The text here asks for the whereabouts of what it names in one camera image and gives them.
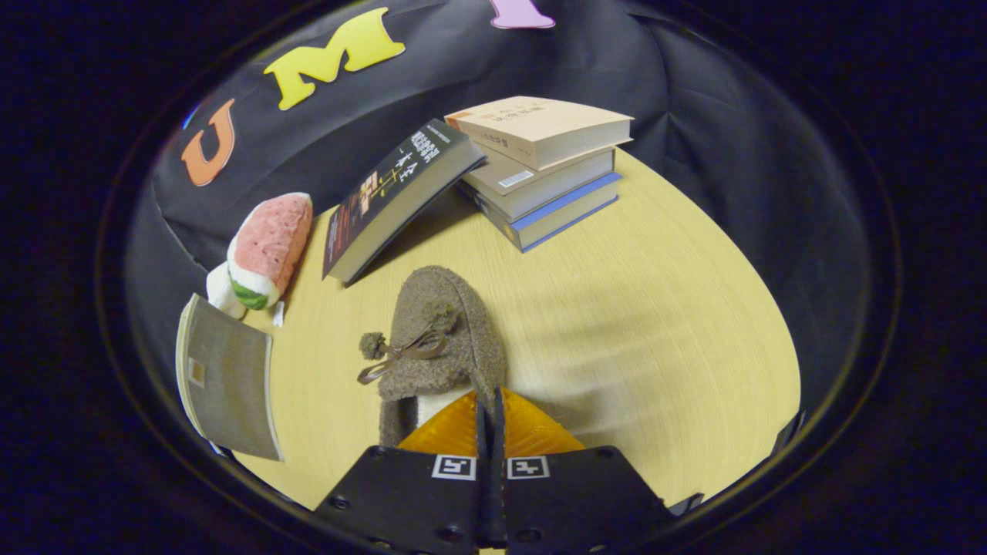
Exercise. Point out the beige cover book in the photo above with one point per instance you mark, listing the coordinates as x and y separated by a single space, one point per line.
532 123

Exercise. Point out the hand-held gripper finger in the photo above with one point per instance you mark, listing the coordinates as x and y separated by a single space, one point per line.
483 428
499 428

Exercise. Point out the cream cover book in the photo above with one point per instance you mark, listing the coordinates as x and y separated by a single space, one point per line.
555 185

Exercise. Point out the blue cover book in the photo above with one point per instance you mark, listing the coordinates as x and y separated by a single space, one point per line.
567 216

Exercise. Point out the white toy tag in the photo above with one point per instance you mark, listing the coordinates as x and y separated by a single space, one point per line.
277 314

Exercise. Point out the brown fuzzy shoe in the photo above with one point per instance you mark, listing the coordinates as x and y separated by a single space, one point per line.
447 308

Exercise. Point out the watermelon slice plush toy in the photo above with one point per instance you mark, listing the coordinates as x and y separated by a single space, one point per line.
270 239

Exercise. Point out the black cover book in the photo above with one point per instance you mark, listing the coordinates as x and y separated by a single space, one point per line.
385 200

